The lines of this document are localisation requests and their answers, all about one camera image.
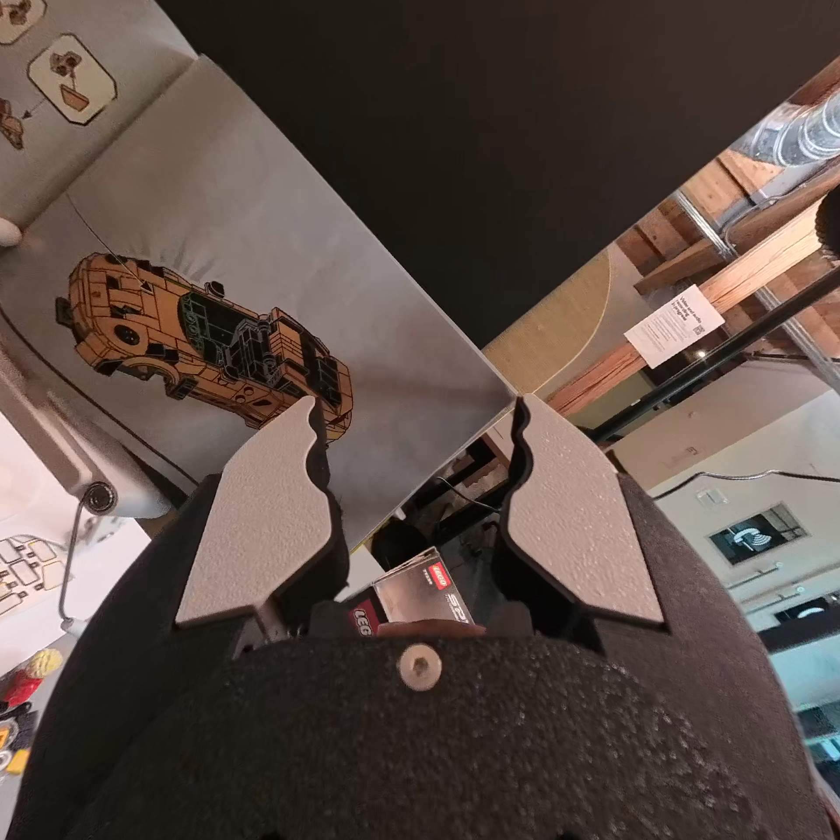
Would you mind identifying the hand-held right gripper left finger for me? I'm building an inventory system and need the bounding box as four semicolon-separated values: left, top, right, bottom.
174;395;349;641

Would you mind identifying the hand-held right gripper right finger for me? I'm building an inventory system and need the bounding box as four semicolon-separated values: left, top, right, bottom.
497;394;665;627

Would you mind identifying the white book stand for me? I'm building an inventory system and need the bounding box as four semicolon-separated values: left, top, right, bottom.
0;217;175;637

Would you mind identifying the lego instruction booklet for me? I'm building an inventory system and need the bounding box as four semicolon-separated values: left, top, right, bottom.
0;0;519;552

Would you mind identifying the black lego box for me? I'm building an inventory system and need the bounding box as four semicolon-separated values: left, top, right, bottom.
346;546;487;639

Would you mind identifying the red lego minifigure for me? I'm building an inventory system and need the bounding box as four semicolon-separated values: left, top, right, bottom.
0;648;63;708

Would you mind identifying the pile of mixed lego pieces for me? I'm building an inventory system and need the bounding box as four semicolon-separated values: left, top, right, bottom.
0;702;40;782

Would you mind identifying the person's right hand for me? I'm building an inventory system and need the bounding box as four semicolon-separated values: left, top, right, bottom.
377;620;487;639

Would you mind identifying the white paper notice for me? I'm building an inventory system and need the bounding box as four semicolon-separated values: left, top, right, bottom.
623;283;726;368

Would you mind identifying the black metal pole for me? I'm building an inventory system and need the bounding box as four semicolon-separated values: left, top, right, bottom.
591;262;840;444

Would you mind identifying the sticker sheet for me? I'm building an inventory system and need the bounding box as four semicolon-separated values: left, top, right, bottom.
0;535;67;618

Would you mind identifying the black round ribbed disc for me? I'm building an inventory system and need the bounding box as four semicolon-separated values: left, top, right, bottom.
815;197;840;260

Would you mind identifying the framed wall picture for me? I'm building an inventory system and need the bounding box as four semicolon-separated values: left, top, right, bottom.
709;504;809;567

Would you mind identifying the thin black cable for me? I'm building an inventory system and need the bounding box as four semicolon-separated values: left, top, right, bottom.
650;467;840;503

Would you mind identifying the silver air duct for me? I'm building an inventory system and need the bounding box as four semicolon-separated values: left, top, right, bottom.
748;85;840;173

